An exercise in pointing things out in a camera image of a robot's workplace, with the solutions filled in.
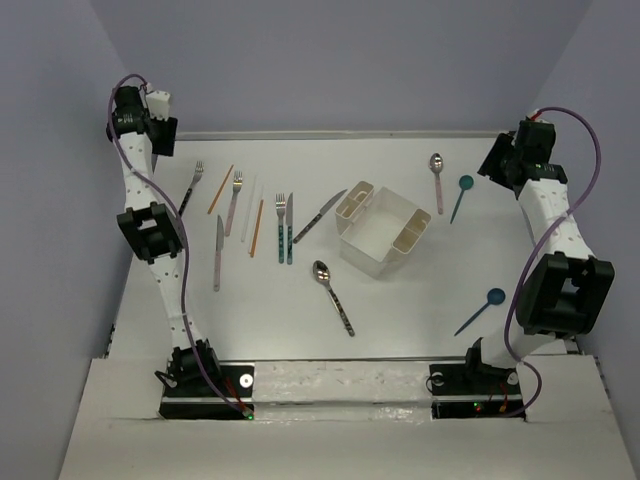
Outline teal plastic spoon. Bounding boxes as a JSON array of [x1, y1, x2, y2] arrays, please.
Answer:
[[454, 288, 506, 336], [449, 175, 474, 224]]

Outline black-handled fork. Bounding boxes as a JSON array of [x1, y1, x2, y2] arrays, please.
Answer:
[[178, 161, 204, 216]]

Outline pink-handled spoon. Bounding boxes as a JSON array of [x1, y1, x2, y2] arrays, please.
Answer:
[[429, 153, 444, 215]]

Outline orange chopstick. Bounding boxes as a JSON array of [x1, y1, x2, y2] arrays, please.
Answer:
[[207, 164, 235, 215], [249, 199, 264, 258]]

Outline pink-handled fork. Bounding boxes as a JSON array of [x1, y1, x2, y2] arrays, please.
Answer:
[[224, 170, 243, 237]]

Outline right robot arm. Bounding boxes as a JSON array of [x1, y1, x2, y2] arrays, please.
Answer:
[[460, 117, 615, 392]]

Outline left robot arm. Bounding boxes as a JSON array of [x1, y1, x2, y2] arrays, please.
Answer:
[[107, 86, 221, 398]]

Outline white chopstick left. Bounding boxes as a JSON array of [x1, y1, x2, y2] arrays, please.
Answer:
[[241, 174, 258, 243]]

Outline white utensil caddy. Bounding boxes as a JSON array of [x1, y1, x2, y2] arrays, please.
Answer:
[[335, 181, 431, 279]]

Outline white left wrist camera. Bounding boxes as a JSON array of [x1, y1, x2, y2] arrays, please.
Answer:
[[145, 90, 172, 121]]

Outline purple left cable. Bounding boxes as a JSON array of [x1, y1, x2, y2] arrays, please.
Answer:
[[109, 73, 251, 416]]

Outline pink-handled knife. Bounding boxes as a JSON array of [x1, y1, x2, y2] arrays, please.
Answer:
[[213, 215, 225, 292]]

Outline teal-handled fork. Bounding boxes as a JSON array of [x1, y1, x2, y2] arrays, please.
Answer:
[[275, 193, 286, 264]]

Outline teal-handled knife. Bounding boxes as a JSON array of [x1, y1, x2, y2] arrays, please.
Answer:
[[285, 192, 294, 265]]

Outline black-handled knife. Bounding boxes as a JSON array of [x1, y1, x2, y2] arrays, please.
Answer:
[[293, 189, 346, 244]]

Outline black-handled spoon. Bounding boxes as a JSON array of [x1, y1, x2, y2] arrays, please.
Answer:
[[312, 260, 356, 337]]

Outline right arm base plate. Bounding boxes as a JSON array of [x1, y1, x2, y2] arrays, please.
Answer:
[[425, 363, 525, 420]]

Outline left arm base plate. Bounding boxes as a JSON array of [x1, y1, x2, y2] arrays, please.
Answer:
[[155, 362, 255, 420]]

